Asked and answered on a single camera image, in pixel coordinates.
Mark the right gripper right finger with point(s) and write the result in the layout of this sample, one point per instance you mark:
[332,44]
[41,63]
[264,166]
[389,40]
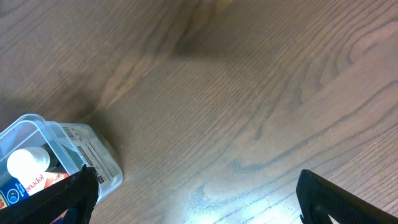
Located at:
[321,201]

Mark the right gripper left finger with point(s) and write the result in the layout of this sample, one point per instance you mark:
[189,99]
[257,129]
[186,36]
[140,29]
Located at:
[75,196]

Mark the red Panadol ActiFast box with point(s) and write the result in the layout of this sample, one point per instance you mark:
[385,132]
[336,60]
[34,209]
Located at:
[41,181]

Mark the dark bottle white cap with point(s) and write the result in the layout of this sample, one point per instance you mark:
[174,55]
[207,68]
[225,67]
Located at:
[31,166]

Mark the blue Cool Fever box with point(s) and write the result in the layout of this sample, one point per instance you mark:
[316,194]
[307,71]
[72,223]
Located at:
[12,192]

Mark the clear plastic container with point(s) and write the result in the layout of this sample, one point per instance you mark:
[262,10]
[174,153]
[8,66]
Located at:
[75,146]

